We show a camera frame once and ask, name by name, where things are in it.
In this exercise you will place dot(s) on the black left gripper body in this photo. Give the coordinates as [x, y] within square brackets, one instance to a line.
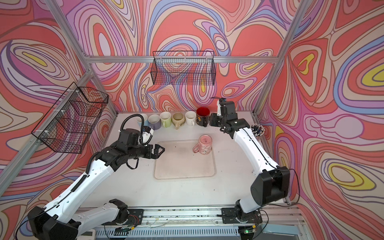
[147, 152]

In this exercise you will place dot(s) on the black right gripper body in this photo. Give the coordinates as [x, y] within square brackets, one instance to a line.
[217, 121]

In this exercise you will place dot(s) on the black patterned mug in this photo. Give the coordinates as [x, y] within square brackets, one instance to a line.
[203, 115]

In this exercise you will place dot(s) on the light blue ceramic mug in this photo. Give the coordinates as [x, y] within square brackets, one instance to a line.
[143, 118]

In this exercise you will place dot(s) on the purple ceramic mug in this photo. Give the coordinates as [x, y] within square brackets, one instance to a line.
[154, 122]

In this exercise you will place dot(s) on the beige rectangular tray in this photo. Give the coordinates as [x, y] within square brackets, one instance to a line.
[180, 162]

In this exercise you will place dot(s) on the pink ceramic mug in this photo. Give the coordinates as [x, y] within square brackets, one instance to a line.
[204, 145]

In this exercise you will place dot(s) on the white ceramic mug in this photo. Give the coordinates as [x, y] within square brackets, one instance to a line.
[191, 118]

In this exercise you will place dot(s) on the light green ceramic mug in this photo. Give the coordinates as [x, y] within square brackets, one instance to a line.
[166, 119]

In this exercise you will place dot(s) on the cream speckled round mug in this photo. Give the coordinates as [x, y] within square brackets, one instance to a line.
[178, 120]

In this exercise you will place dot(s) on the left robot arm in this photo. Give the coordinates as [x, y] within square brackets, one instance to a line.
[57, 220]

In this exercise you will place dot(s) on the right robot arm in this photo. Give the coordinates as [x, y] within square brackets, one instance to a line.
[272, 181]

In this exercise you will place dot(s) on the metal cup of pens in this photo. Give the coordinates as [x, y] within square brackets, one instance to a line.
[258, 130]

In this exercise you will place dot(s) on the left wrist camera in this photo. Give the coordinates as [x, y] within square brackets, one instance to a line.
[147, 135]

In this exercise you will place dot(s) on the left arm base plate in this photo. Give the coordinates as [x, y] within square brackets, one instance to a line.
[130, 217]

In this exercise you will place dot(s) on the black wire basket back wall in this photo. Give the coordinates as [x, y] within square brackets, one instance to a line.
[195, 68]

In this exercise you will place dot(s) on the black wire basket wall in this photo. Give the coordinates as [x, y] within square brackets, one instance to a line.
[74, 122]
[195, 68]

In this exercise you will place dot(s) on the black wire basket left wall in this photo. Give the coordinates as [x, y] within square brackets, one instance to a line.
[74, 122]

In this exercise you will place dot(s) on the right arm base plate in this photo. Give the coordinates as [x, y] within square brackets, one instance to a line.
[237, 216]

